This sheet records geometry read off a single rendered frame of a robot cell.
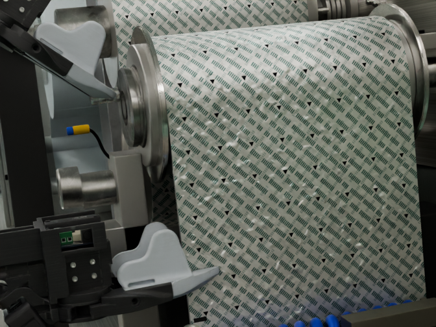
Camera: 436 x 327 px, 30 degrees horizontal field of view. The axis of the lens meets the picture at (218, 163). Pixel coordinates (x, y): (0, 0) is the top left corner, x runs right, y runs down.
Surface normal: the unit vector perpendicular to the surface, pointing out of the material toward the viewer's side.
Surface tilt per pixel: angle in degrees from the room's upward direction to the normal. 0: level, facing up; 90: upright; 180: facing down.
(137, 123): 110
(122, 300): 90
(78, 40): 90
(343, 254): 90
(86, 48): 90
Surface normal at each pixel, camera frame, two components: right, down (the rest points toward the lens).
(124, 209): 0.26, 0.09
